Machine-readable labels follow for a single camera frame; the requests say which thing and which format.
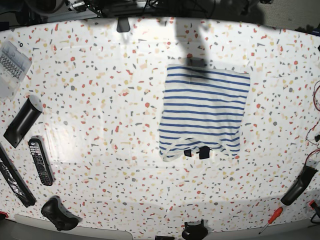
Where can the blue white striped t-shirt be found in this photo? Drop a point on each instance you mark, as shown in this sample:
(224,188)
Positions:
(202,112)

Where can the black tv remote control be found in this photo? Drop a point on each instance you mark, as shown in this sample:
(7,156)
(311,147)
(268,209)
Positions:
(41,161)

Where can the black game controller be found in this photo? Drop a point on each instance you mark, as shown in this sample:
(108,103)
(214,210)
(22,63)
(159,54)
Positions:
(53,213)

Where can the clear plastic screw box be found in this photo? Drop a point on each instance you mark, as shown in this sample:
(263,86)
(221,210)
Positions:
(14,66)

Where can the long black bar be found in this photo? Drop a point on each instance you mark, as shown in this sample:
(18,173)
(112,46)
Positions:
(14,180)

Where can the black round mount bottom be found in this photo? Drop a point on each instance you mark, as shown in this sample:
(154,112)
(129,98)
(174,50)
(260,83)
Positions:
(193,231)

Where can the red handled screwdriver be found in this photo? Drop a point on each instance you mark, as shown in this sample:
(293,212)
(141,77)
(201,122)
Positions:
(274,216)

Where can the black curved handle part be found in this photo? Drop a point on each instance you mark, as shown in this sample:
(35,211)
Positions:
(299,186)

